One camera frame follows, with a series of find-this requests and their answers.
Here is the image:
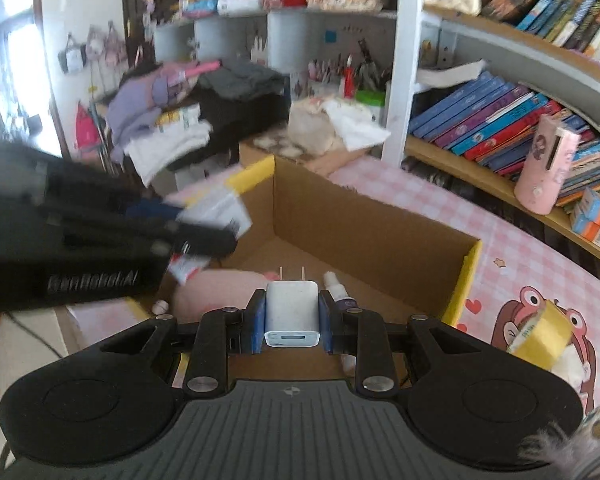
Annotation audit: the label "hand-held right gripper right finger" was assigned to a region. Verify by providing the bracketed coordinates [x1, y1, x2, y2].
[319, 290, 491, 397]

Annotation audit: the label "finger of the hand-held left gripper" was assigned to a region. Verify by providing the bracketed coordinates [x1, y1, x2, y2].
[150, 224, 239, 262]
[125, 199, 186, 233]

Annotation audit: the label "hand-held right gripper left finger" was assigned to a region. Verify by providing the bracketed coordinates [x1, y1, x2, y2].
[100, 289, 272, 400]

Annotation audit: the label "white charger plug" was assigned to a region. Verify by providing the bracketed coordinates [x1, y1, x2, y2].
[264, 266, 322, 348]

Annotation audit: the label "small spray bottle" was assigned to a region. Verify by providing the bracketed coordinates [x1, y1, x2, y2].
[323, 271, 357, 311]

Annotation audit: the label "pink plush pig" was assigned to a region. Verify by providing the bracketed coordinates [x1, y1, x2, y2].
[172, 269, 281, 321]

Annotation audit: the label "yellow cardboard box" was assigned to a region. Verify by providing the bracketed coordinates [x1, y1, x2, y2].
[157, 155, 483, 391]

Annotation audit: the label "yellow tape roll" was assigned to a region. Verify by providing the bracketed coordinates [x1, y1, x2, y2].
[505, 300, 576, 371]

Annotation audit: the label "purple garment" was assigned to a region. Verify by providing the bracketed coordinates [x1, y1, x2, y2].
[105, 62, 191, 146]

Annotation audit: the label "pink hanging bag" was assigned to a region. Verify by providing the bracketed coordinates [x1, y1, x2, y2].
[75, 102, 103, 153]

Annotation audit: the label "wooden chessboard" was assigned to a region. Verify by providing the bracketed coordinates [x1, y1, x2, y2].
[239, 130, 376, 176]

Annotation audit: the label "grey folded garment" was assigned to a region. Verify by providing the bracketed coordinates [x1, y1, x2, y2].
[198, 57, 291, 101]

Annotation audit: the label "small hanging pouch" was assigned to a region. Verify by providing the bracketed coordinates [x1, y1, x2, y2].
[105, 22, 128, 63]
[85, 25, 106, 58]
[60, 35, 86, 76]

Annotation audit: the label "blue-pink wipes pack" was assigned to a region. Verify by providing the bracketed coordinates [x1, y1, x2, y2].
[182, 0, 220, 19]

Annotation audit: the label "bunch of brushes and pens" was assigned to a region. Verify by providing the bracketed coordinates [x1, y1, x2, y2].
[300, 40, 391, 98]

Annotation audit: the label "white wipes pack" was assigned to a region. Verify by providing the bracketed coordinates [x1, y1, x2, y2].
[216, 0, 264, 16]

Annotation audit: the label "white side shelf unit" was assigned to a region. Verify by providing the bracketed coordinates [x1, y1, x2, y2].
[152, 7, 398, 111]

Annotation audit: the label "grey fluffy sleeve cuff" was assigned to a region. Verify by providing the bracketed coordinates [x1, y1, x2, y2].
[517, 400, 600, 480]

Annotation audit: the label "row of blue-spined books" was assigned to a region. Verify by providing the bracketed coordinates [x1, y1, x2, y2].
[409, 71, 600, 206]

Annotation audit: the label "pink cylindrical device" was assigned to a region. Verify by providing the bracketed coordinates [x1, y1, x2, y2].
[514, 114, 581, 216]

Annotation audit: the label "white-framed wooden bookshelf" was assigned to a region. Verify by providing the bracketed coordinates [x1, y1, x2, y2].
[382, 0, 600, 271]

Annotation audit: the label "thick paperback book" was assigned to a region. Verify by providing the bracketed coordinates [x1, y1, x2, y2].
[415, 59, 488, 88]

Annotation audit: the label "orange and white boxes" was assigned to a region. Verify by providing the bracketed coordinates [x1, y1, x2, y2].
[571, 187, 600, 233]

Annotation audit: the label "row of dark mixed books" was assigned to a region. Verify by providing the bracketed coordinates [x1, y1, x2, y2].
[480, 0, 600, 68]

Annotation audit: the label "pink handle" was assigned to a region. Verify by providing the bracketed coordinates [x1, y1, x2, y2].
[170, 60, 222, 83]

